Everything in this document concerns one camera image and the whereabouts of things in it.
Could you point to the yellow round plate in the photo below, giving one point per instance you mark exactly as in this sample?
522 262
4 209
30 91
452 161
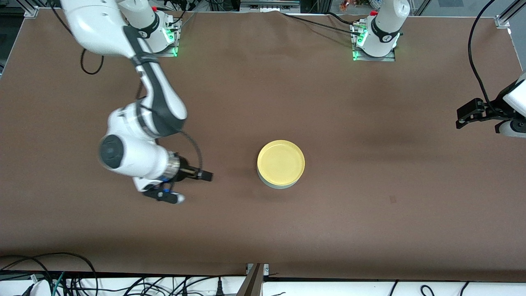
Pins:
281 161

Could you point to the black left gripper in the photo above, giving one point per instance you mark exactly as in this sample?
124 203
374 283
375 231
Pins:
492 110

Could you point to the aluminium frame corner bracket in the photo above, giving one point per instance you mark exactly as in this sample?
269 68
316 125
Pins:
503 21
31 12

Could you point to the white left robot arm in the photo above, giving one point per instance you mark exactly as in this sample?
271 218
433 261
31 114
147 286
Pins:
386 16

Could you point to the black power plug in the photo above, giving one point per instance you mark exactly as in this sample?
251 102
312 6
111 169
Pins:
220 287

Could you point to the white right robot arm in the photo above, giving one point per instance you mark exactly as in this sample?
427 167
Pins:
160 98

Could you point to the aluminium frame post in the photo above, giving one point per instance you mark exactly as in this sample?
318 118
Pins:
251 283

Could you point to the grey metal box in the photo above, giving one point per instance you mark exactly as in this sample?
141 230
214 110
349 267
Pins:
269 5

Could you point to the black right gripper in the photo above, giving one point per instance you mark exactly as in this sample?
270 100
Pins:
185 172

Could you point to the brown table cover sheet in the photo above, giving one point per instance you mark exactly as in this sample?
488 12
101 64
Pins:
328 102

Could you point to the white bench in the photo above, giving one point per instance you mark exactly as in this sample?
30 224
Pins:
328 290

